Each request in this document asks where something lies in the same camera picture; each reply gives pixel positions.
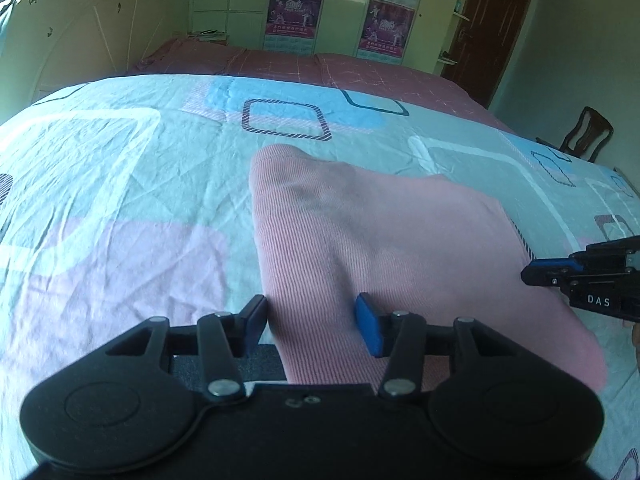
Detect cream built-in wardrobe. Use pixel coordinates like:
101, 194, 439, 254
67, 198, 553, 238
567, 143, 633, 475
185, 0, 574, 74

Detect dark brown door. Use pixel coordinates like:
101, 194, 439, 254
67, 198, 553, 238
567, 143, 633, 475
442, 0, 530, 106

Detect lower right poster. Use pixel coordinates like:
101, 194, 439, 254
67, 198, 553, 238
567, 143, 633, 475
357, 0, 416, 60

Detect red checked bed cover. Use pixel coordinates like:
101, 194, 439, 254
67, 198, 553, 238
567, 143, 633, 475
128, 37, 510, 132

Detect pink sweater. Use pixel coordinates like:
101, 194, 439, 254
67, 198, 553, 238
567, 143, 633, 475
250, 144, 606, 391

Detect corner wall shelves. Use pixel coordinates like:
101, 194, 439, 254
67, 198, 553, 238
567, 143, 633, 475
436, 0, 470, 74

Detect poster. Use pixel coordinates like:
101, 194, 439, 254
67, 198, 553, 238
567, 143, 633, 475
357, 0, 416, 60
266, 0, 322, 39

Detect lower left poster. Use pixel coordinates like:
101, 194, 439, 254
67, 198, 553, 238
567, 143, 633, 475
266, 0, 322, 39

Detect stack of papers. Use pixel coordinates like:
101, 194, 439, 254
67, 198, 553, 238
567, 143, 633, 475
188, 29, 228, 44

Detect patterned light blue bedsheet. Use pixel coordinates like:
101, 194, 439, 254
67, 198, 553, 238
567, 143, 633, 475
1, 75, 639, 479

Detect dark wooden chair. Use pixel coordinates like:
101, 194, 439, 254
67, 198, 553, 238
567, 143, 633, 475
536, 106, 615, 162

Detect right hand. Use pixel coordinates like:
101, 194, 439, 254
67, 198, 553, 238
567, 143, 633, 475
631, 323, 640, 351

